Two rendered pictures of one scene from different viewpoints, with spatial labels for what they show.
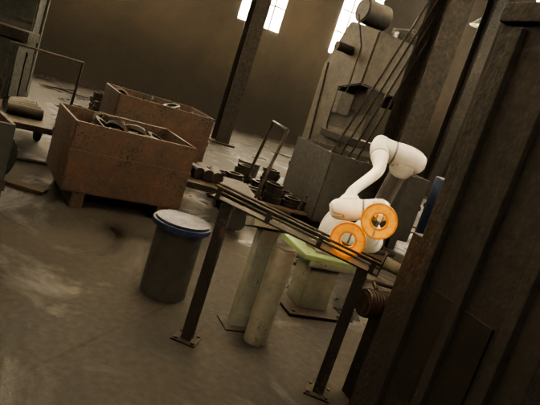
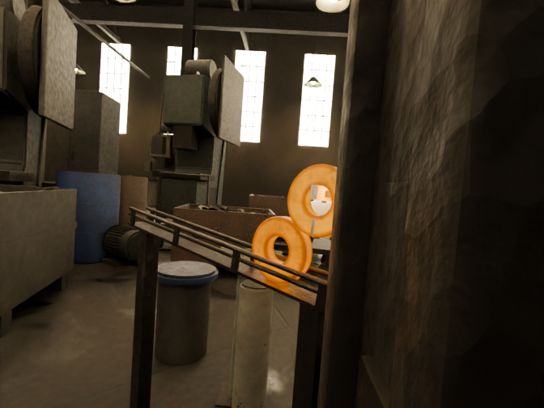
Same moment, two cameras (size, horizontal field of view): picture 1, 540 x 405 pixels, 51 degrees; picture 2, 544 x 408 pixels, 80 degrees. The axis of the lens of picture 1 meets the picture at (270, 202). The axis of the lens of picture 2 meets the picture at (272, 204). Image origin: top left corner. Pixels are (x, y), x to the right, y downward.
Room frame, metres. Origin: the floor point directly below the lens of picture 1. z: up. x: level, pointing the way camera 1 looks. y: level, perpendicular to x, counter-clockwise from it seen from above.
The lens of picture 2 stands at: (1.70, -0.71, 0.86)
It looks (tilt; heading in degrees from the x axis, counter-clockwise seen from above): 3 degrees down; 29
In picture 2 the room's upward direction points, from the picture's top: 4 degrees clockwise
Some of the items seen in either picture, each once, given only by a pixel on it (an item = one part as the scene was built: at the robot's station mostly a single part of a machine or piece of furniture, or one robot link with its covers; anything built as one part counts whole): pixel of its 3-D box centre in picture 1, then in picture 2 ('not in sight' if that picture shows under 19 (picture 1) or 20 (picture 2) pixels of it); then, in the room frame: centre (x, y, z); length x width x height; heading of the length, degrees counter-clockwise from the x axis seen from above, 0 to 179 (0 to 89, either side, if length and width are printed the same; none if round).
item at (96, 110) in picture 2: not in sight; (80, 164); (4.48, 4.03, 1.00); 0.80 x 0.63 x 2.00; 121
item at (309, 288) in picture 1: (312, 283); not in sight; (3.41, -0.41, 0.16); 0.40 x 0.40 x 0.31; 25
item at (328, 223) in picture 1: (334, 227); not in sight; (3.41, -0.43, 0.54); 0.18 x 0.16 x 0.22; 94
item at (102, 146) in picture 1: (118, 161); (225, 237); (4.34, 1.24, 0.33); 0.93 x 0.73 x 0.66; 123
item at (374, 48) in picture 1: (359, 103); not in sight; (8.28, -0.79, 1.42); 1.43 x 1.22 x 2.85; 31
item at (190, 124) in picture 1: (150, 132); (282, 221); (6.07, 1.47, 0.38); 1.03 x 0.83 x 0.75; 119
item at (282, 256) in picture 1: (269, 295); (252, 354); (2.67, -0.14, 0.26); 0.12 x 0.12 x 0.52
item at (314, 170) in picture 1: (350, 190); not in sight; (6.18, -0.81, 0.43); 1.23 x 0.93 x 0.87; 114
